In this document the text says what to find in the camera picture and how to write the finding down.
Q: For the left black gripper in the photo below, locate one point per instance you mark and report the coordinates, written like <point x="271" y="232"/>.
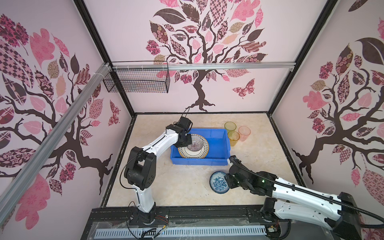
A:
<point x="188" y="141"/>

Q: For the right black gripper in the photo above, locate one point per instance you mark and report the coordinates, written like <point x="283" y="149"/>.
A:
<point x="228" y="177"/>

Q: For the dotted plate yellow rim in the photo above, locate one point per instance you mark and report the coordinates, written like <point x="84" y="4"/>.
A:
<point x="198" y="151"/>

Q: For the blue floral ceramic bowl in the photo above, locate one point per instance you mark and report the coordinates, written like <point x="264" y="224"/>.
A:
<point x="218" y="182"/>

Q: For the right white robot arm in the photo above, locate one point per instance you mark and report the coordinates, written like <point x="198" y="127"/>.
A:
<point x="287" y="201"/>

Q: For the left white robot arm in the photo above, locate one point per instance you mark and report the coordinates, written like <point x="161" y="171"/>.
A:
<point x="140" y="169"/>

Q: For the blue plastic bin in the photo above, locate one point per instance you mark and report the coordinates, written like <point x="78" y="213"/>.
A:
<point x="215" y="151"/>

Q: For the green transparent cup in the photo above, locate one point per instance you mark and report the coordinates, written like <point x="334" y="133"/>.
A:
<point x="230" y="126"/>

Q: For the yellow transparent cup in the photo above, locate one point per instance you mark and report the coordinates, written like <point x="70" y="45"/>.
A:
<point x="234" y="137"/>

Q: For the pink transparent cup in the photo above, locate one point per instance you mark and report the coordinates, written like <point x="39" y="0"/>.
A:
<point x="244" y="132"/>

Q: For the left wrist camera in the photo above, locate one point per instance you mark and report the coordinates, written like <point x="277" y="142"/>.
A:
<point x="185" y="123"/>

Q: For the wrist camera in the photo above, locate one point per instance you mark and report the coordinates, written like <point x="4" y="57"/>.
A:
<point x="235" y="163"/>
<point x="185" y="123"/>

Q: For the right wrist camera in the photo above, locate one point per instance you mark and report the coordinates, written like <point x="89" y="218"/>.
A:
<point x="235" y="163"/>

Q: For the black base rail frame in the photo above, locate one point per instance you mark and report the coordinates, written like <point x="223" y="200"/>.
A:
<point x="204" y="216"/>

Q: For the black wire basket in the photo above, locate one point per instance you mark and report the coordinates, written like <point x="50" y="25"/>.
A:
<point x="138" y="77"/>

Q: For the aluminium rail back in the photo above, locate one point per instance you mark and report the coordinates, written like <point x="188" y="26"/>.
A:
<point x="220" y="66"/>

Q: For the aluminium rail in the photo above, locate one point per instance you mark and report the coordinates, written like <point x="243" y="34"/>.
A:
<point x="220" y="66"/>
<point x="25" y="177"/>

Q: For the white slotted cable duct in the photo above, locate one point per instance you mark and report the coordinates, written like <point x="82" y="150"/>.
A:
<point x="179" y="232"/>

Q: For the aluminium rail left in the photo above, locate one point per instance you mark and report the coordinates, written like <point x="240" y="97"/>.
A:
<point x="25" y="177"/>

